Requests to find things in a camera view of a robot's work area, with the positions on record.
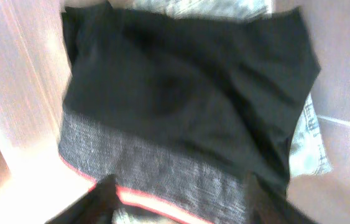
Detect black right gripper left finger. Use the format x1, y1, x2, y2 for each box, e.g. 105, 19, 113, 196
46, 174, 121, 224

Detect black shorts red grey waistband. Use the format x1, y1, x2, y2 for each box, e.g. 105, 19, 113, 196
58, 2, 320, 223

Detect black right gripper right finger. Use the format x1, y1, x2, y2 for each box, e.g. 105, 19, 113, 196
244, 173, 316, 224

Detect clear plastic storage bin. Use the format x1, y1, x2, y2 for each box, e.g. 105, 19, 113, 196
0, 1, 350, 223

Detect light blue jeans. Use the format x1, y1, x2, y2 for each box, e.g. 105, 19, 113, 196
114, 1, 331, 223

